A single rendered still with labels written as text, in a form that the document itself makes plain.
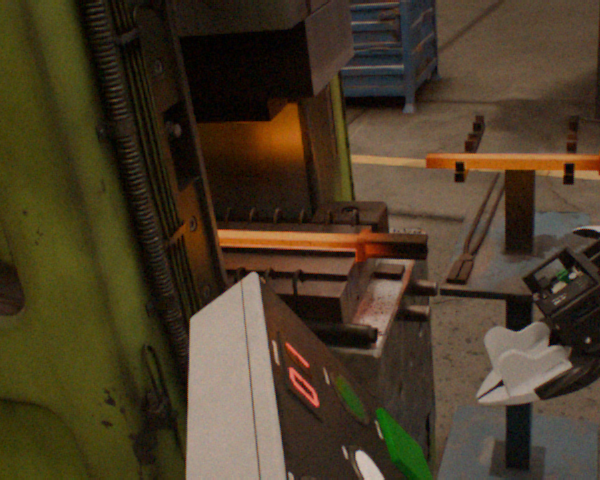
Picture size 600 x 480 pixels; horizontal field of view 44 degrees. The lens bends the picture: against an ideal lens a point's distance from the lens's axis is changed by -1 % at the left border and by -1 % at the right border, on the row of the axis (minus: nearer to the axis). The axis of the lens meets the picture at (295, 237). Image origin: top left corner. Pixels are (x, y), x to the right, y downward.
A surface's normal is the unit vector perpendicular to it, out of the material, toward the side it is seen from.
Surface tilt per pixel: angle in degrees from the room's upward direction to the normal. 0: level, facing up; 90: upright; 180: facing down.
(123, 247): 90
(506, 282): 0
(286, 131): 90
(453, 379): 0
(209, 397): 30
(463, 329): 0
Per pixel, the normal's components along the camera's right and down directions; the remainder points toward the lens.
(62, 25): 0.94, 0.03
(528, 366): 0.07, 0.47
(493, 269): -0.13, -0.88
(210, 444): -0.61, -0.68
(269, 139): -0.32, 0.47
